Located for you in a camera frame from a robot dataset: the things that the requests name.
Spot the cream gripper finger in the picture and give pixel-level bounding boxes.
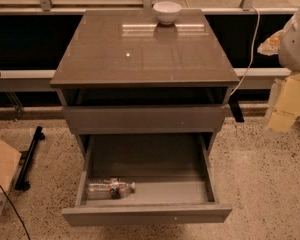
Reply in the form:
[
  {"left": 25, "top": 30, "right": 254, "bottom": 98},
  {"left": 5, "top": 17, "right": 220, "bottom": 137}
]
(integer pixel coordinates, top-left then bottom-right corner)
[
  {"left": 262, "top": 73, "right": 300, "bottom": 139},
  {"left": 257, "top": 30, "right": 282, "bottom": 56}
]

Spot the clear plastic water bottle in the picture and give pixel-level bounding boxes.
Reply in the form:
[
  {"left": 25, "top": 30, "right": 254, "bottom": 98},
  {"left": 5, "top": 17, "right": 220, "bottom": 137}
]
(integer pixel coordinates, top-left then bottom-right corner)
[{"left": 86, "top": 178, "right": 136, "bottom": 200}]

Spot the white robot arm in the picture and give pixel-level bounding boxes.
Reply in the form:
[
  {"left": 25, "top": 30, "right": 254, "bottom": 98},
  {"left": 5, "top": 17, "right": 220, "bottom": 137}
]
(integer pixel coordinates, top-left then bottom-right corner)
[{"left": 257, "top": 7, "right": 300, "bottom": 138}]

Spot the closed grey top drawer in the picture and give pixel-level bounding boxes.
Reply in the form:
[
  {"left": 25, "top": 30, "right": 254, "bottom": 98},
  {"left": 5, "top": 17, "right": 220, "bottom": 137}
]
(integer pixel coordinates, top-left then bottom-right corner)
[{"left": 63, "top": 106, "right": 225, "bottom": 134}]

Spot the open grey middle drawer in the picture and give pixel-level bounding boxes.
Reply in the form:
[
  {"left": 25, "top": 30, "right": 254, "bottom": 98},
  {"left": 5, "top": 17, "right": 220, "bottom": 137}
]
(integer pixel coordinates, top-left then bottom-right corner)
[{"left": 62, "top": 133, "right": 232, "bottom": 226}]

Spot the grey drawer cabinet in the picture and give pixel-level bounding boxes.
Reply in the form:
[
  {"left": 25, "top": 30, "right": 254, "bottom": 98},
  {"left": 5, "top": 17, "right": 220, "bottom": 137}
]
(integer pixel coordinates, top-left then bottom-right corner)
[{"left": 50, "top": 9, "right": 238, "bottom": 150}]

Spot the black table leg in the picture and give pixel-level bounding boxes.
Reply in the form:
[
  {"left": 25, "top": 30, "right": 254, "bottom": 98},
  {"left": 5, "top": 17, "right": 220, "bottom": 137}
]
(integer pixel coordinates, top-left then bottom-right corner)
[{"left": 228, "top": 94, "right": 244, "bottom": 123}]

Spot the white ceramic bowl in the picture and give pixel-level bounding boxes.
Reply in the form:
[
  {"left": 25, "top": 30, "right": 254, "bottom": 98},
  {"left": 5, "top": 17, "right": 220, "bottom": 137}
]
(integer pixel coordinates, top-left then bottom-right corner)
[{"left": 153, "top": 2, "right": 182, "bottom": 25}]

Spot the black metal stand foot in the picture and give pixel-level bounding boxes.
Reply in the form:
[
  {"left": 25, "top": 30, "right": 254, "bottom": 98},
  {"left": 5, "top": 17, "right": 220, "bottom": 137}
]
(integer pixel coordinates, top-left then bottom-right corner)
[{"left": 15, "top": 126, "right": 45, "bottom": 191}]

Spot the cardboard box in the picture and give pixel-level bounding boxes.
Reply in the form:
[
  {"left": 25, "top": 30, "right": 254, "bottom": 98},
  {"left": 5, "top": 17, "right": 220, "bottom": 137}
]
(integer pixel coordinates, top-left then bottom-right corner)
[{"left": 0, "top": 139, "right": 21, "bottom": 215}]

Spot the white cable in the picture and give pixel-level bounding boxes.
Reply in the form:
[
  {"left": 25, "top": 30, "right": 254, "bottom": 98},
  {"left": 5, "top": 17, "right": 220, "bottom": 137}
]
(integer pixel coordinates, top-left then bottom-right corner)
[{"left": 229, "top": 6, "right": 261, "bottom": 97}]

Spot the grey window rail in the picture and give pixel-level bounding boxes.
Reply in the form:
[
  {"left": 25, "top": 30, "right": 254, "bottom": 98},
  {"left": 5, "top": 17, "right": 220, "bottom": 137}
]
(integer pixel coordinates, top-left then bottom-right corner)
[{"left": 0, "top": 68, "right": 291, "bottom": 92}]

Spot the black cable on floor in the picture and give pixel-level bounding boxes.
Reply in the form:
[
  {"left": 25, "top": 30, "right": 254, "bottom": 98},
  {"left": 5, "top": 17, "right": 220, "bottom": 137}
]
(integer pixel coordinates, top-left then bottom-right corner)
[{"left": 0, "top": 170, "right": 32, "bottom": 240}]

